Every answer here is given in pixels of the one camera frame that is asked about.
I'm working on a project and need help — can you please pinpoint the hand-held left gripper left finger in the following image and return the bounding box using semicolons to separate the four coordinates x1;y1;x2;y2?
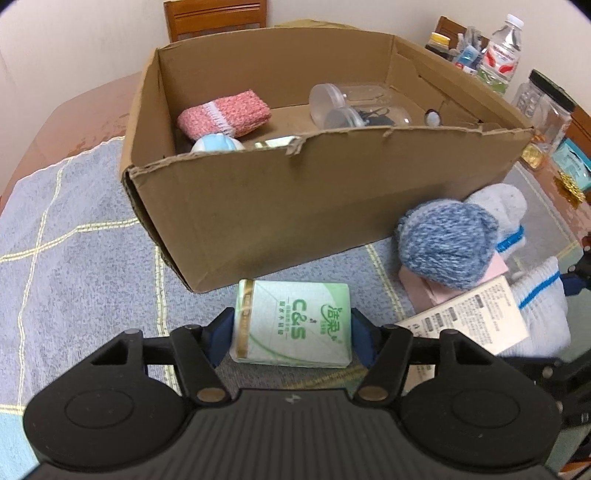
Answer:
85;307;237;407

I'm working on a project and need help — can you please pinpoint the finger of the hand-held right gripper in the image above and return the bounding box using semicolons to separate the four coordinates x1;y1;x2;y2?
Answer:
560;250;591;297
508;355;591;393

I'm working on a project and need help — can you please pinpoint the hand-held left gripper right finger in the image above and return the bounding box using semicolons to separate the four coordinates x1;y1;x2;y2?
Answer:
348;307;497;407

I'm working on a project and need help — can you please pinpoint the white sock with blue band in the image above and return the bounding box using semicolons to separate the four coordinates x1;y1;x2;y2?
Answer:
501;256;571;357
464;184;528;259

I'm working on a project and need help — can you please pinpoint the pocket tissue pack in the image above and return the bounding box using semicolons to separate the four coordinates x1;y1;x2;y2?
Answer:
230;278;354;369
252;135;305;155

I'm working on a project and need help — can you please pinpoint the cardboard box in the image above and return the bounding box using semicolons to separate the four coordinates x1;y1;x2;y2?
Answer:
119;21;536;294

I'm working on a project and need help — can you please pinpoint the white and blue round object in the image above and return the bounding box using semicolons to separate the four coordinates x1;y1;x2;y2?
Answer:
190;134;245;154

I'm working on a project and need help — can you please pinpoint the clear jar with dark contents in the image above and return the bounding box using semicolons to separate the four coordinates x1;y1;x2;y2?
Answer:
323;105;413;131

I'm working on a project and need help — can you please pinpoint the pink knit sock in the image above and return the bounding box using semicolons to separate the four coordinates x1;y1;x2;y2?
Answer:
178;90;272;139

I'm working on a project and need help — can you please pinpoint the clear plastic jar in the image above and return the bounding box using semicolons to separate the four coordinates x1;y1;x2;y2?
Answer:
308;82;398;127

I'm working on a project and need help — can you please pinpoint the beige pink printed box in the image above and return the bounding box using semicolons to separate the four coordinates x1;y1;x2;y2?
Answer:
398;263;532;356

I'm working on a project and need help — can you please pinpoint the teal packet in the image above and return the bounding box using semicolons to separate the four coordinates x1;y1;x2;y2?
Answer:
551;138;591;190

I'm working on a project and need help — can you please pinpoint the blue knit sock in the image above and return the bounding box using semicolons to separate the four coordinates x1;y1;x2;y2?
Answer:
393;198;499;291

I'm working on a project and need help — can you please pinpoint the yellow foil packet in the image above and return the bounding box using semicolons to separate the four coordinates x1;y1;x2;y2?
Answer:
521;142;546;171

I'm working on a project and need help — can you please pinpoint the blue green plaid blanket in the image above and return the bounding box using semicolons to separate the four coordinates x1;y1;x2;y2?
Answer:
0;136;583;480

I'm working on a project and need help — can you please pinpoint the clear jar with black lid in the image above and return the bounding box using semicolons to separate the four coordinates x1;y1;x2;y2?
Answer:
512;69;576;155

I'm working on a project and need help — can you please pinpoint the clear water bottle red label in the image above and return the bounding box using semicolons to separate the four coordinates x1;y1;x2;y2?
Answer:
475;14;525;95

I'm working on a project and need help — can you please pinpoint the small blue bottle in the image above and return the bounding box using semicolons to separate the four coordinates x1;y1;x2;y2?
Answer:
455;44;481;71

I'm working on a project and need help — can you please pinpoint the wooden chair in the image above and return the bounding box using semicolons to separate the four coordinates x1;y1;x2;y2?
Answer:
436;16;468;47
164;0;269;43

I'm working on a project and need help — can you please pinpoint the gold chain ornament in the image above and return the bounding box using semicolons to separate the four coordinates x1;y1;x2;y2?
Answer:
555;170;591;206

